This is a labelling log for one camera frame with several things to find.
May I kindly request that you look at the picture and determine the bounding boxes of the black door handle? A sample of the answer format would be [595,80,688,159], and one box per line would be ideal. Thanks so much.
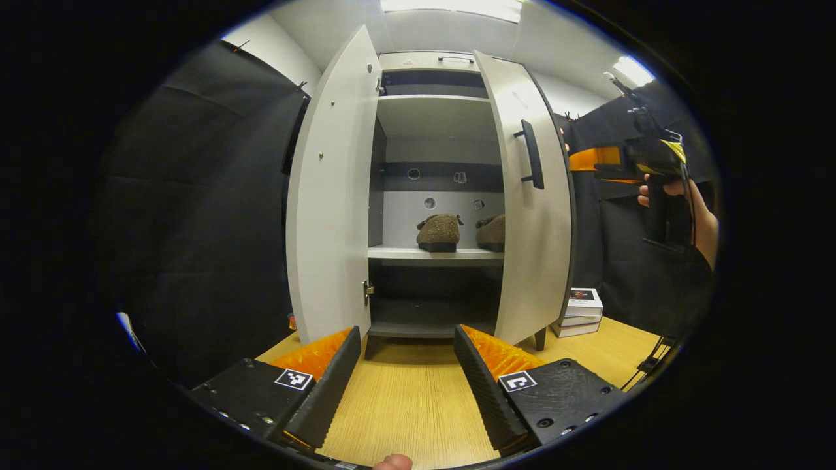
[513,119,545,190]
[281,91,311,176]

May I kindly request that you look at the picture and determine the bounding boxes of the white book with dark picture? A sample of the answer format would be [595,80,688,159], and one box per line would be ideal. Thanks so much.
[565,287,605,319]

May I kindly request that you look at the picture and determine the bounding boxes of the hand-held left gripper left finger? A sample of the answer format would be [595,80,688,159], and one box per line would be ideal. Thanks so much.
[189,325,362,451]

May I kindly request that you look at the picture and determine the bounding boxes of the small ceiling light panel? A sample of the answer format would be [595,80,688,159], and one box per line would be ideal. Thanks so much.
[612,55,656,87]

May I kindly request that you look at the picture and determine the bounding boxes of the large ceiling light panel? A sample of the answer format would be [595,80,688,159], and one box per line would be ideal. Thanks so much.
[380,0,523,24]

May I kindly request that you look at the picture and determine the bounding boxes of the brown fluffy shoe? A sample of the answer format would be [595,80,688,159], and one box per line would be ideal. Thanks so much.
[417,213,463,253]
[475,214,506,253]

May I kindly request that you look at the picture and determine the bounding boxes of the white shoe cabinet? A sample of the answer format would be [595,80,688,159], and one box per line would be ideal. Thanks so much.
[362,51,549,361]

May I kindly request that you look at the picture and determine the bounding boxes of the white shoe cabinet door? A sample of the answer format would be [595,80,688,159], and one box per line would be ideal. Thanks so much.
[285,25,383,345]
[474,49,577,347]

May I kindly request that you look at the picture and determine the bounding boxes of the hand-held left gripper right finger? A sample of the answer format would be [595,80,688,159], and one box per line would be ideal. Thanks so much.
[453,324,631,456]

